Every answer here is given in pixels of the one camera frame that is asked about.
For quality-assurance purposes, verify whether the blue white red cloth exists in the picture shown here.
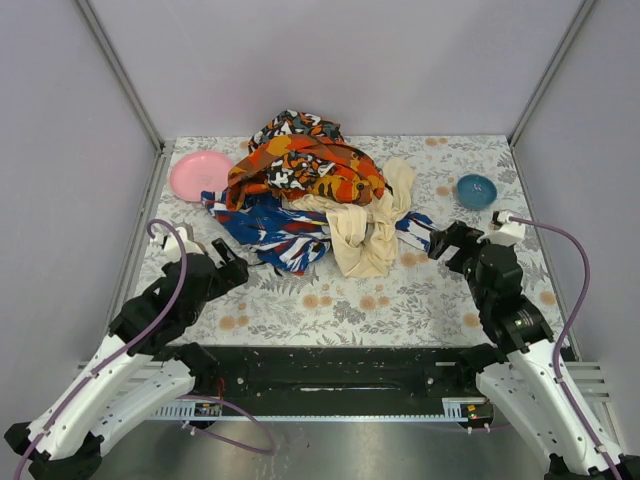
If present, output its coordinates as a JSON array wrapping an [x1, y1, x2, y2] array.
[[201, 191, 438, 274]]

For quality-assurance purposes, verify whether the cream beige cloth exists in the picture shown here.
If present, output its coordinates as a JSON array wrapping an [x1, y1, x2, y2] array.
[[285, 157, 416, 278]]

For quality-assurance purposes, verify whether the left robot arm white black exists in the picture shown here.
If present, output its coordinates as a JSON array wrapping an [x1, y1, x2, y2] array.
[[4, 239, 249, 479]]

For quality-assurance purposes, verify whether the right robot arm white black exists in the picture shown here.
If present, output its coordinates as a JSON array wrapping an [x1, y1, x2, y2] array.
[[428, 218, 639, 479]]

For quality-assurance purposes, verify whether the orange camouflage cloth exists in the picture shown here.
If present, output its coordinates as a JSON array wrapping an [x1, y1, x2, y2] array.
[[225, 109, 388, 211]]

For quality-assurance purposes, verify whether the floral table mat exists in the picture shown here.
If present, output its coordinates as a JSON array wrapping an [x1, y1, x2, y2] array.
[[183, 135, 529, 347]]

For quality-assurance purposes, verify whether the blue bowl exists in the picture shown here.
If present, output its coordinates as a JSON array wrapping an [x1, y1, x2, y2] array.
[[456, 174, 498, 210]]

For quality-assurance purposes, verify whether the pink plate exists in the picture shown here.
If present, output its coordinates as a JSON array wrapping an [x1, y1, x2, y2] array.
[[169, 150, 234, 202]]

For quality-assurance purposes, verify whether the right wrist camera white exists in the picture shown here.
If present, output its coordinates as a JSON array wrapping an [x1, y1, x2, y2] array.
[[477, 210, 526, 247]]

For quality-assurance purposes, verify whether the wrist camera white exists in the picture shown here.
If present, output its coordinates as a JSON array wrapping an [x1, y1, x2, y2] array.
[[148, 222, 205, 261], [477, 210, 526, 247]]

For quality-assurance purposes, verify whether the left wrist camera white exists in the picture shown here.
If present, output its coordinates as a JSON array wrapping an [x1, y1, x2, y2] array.
[[148, 222, 205, 261]]

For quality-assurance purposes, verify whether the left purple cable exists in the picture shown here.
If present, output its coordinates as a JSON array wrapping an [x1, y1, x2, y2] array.
[[12, 218, 277, 479]]

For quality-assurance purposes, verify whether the purple cable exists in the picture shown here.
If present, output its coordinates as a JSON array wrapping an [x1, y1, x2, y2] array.
[[12, 218, 277, 479], [419, 214, 634, 480]]

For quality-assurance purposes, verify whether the left aluminium frame post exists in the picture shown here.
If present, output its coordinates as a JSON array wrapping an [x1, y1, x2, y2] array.
[[74, 0, 166, 151]]

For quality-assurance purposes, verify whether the aluminium frame post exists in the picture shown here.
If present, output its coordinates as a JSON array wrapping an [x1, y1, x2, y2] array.
[[74, 0, 166, 151], [508, 0, 599, 147]]

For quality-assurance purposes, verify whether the left slotted cable duct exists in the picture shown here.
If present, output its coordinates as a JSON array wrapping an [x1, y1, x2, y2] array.
[[149, 399, 221, 422]]

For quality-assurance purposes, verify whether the slotted cable duct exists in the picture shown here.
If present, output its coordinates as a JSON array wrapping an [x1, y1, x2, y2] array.
[[149, 399, 221, 422], [442, 397, 494, 420]]

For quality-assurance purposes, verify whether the right slotted cable duct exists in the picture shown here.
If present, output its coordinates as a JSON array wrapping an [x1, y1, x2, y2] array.
[[442, 397, 494, 420]]

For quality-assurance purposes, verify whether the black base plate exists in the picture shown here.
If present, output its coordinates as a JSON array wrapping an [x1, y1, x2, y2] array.
[[196, 346, 480, 417]]

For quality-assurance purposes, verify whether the aluminium front rail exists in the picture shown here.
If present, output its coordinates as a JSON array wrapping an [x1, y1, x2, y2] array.
[[74, 359, 616, 401]]

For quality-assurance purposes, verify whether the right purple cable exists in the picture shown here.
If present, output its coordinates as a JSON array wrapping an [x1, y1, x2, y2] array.
[[419, 214, 634, 480]]

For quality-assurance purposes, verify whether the right aluminium frame post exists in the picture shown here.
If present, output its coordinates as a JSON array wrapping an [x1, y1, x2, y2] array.
[[508, 0, 599, 147]]

